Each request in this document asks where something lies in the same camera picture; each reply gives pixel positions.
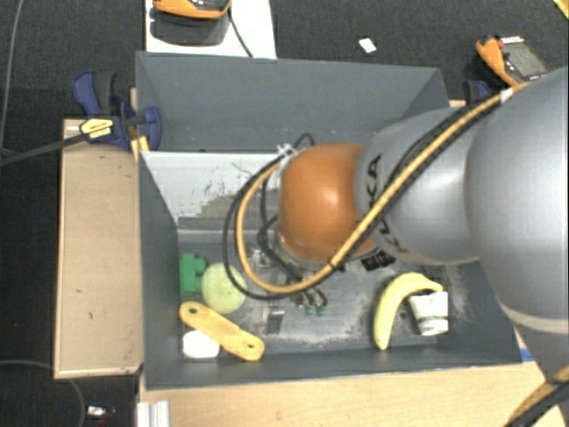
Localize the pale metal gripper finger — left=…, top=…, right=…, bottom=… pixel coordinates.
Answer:
left=265, top=305, right=287, bottom=335

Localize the yellow flat wooden tool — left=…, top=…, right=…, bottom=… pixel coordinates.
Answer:
left=178, top=300, right=267, bottom=363

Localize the pale green ball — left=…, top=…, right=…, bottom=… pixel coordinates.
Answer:
left=200, top=262, right=249, bottom=316

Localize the small white rounded block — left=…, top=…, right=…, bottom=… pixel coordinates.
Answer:
left=181, top=329, right=221, bottom=360

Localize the green toy block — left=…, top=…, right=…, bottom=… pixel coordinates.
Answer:
left=179, top=253, right=208, bottom=298

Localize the yellow banana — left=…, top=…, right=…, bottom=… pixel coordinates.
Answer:
left=372, top=271, right=445, bottom=352

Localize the white cup with green stripe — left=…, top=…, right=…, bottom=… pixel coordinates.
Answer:
left=407, top=290, right=451, bottom=338

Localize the grey metal bin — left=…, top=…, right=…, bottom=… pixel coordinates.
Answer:
left=134, top=51, right=524, bottom=391

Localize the pale wood flat board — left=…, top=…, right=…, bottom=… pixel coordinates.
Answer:
left=52, top=117, right=145, bottom=380

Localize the black cylinder on white bracket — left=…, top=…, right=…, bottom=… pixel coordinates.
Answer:
left=360, top=250, right=397, bottom=273

